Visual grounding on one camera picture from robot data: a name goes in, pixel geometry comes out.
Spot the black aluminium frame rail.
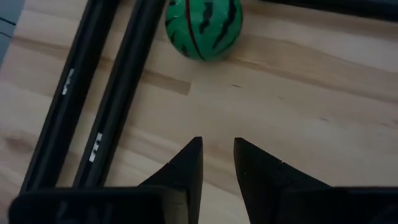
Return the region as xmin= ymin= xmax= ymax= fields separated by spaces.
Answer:
xmin=73 ymin=0 xmax=167 ymax=189
xmin=259 ymin=0 xmax=398 ymax=22
xmin=19 ymin=0 xmax=121 ymax=194

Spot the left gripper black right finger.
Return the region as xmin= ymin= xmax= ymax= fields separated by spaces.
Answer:
xmin=233 ymin=137 xmax=333 ymax=224

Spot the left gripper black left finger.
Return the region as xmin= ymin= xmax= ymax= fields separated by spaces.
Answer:
xmin=138 ymin=136 xmax=204 ymax=224

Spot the green watermelon toy ball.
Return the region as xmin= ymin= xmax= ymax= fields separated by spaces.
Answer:
xmin=164 ymin=0 xmax=244 ymax=62

